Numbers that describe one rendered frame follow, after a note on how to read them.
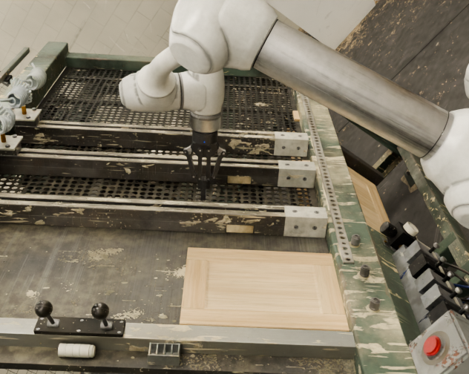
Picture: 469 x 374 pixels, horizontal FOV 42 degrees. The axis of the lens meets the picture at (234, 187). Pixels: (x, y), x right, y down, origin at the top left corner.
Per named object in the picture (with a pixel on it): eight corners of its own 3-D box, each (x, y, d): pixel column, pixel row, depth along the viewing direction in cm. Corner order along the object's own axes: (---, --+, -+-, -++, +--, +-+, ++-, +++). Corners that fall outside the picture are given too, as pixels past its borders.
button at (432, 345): (449, 350, 112) (441, 346, 111) (433, 363, 114) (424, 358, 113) (442, 335, 115) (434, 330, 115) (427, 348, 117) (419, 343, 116)
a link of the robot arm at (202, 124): (191, 103, 181) (190, 122, 184) (188, 116, 173) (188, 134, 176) (221, 105, 181) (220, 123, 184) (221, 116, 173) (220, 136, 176)
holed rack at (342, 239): (354, 263, 166) (354, 262, 165) (343, 263, 166) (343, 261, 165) (298, 64, 309) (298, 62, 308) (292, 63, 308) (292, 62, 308)
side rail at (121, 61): (288, 90, 307) (290, 68, 301) (67, 79, 304) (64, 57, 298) (287, 84, 314) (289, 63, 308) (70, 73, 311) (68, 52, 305)
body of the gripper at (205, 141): (220, 123, 183) (218, 151, 188) (191, 122, 183) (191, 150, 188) (219, 133, 177) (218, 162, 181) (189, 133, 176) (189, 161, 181)
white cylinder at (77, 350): (58, 359, 137) (93, 361, 137) (56, 349, 136) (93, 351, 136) (61, 349, 140) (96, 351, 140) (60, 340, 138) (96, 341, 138)
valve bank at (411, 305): (525, 354, 141) (451, 307, 134) (479, 389, 147) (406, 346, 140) (456, 231, 184) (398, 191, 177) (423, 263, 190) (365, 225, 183)
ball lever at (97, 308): (114, 335, 140) (107, 317, 129) (97, 335, 140) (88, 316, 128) (116, 319, 142) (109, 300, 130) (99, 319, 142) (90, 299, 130)
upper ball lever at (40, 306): (61, 333, 140) (49, 315, 128) (44, 333, 140) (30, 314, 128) (64, 317, 142) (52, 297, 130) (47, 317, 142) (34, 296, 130)
